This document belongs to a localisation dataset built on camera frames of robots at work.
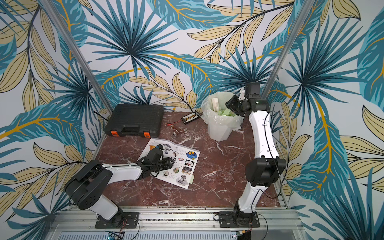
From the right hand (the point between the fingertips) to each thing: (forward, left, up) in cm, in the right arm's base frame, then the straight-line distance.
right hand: (228, 103), depth 81 cm
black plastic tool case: (+10, +55, -23) cm, 61 cm away
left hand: (-20, +33, -31) cm, 49 cm away
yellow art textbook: (-24, +27, -32) cm, 48 cm away
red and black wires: (+14, +35, -32) cm, 49 cm away
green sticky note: (+1, -2, -8) cm, 8 cm away
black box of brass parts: (+18, +20, -29) cm, 40 cm away
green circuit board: (-54, +58, -34) cm, 86 cm away
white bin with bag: (-7, +3, -7) cm, 10 cm away
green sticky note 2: (-29, +21, -32) cm, 48 cm away
